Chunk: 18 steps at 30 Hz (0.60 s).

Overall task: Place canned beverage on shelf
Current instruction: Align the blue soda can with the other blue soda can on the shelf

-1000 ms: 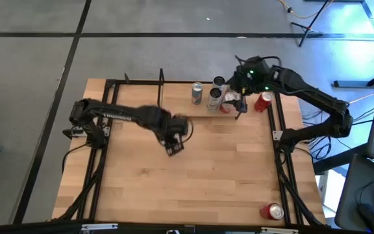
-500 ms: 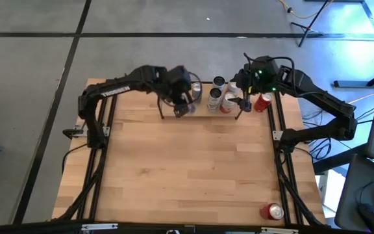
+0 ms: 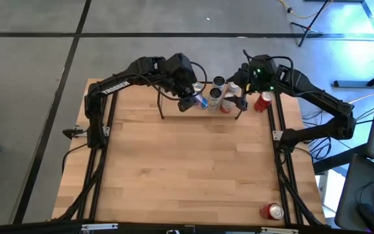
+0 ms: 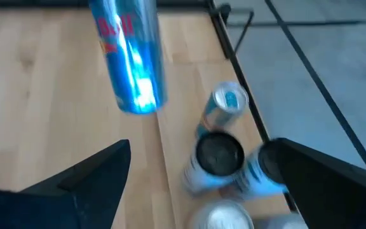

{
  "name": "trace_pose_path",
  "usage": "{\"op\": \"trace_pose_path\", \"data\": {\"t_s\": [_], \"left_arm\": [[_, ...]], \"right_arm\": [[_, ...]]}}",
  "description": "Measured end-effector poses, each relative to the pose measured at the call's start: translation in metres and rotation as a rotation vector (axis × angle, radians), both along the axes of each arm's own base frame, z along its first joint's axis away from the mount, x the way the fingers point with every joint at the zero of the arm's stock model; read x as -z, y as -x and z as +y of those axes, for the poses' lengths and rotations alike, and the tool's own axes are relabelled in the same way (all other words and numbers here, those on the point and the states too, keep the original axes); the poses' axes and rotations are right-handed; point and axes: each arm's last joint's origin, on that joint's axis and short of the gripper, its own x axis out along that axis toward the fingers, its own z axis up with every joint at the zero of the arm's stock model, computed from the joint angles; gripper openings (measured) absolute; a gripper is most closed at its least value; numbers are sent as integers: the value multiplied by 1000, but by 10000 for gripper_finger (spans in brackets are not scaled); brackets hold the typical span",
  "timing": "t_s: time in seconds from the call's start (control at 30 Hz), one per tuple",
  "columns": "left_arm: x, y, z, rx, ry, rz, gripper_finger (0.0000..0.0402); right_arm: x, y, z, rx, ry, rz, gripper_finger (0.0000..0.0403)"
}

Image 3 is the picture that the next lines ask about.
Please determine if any silver metal bracket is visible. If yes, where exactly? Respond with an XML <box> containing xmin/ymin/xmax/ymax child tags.
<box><xmin>81</xmin><ymin>222</ymin><xmax>119</xmax><ymax>231</ymax></box>
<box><xmin>260</xmin><ymin>227</ymin><xmax>300</xmax><ymax>234</ymax></box>

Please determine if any black aluminium table frame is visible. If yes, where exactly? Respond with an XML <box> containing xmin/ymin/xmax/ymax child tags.
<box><xmin>0</xmin><ymin>77</ymin><xmax>374</xmax><ymax>234</ymax></box>

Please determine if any tall silver beverage can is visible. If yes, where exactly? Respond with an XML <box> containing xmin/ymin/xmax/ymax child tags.
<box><xmin>207</xmin><ymin>87</ymin><xmax>223</xmax><ymax>114</ymax></box>

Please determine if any black cable bundle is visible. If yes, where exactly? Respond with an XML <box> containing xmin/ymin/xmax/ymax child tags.
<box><xmin>303</xmin><ymin>136</ymin><xmax>334</xmax><ymax>162</ymax></box>

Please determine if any yellow extension cable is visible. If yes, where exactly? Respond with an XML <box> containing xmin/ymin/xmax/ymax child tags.
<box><xmin>277</xmin><ymin>0</ymin><xmax>329</xmax><ymax>20</ymax></box>

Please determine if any grey side desk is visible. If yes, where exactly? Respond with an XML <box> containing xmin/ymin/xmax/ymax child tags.
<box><xmin>334</xmin><ymin>153</ymin><xmax>374</xmax><ymax>234</ymax></box>

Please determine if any white cable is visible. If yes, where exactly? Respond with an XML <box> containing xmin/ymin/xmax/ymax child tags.
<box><xmin>349</xmin><ymin>90</ymin><xmax>374</xmax><ymax>110</ymax></box>

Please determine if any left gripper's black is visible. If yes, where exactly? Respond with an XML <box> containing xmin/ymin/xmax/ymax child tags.
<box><xmin>164</xmin><ymin>53</ymin><xmax>198</xmax><ymax>113</ymax></box>

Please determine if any red beverage can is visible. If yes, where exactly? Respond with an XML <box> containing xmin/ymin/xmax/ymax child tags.
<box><xmin>259</xmin><ymin>203</ymin><xmax>284</xmax><ymax>221</ymax></box>
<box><xmin>253</xmin><ymin>90</ymin><xmax>274</xmax><ymax>113</ymax></box>

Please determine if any black computer mouse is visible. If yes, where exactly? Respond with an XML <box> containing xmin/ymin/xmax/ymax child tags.
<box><xmin>358</xmin><ymin>203</ymin><xmax>374</xmax><ymax>234</ymax></box>

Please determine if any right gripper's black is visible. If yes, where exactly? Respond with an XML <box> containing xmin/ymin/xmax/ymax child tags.
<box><xmin>227</xmin><ymin>54</ymin><xmax>279</xmax><ymax>112</ymax></box>

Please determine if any black tripod stand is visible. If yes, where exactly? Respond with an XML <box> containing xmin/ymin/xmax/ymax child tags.
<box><xmin>290</xmin><ymin>0</ymin><xmax>330</xmax><ymax>48</ymax></box>

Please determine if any black desk crossbar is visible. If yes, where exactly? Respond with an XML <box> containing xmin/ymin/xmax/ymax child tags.
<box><xmin>312</xmin><ymin>142</ymin><xmax>369</xmax><ymax>176</ymax></box>

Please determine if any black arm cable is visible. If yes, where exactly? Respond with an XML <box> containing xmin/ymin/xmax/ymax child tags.
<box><xmin>62</xmin><ymin>142</ymin><xmax>89</xmax><ymax>175</ymax></box>

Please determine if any blue and silver can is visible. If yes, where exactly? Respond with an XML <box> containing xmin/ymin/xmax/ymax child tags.
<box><xmin>192</xmin><ymin>93</ymin><xmax>209</xmax><ymax>111</ymax></box>

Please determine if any dark-lidded beverage can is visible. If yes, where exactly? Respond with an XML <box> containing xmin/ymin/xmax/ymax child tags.
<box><xmin>212</xmin><ymin>75</ymin><xmax>226</xmax><ymax>90</ymax></box>

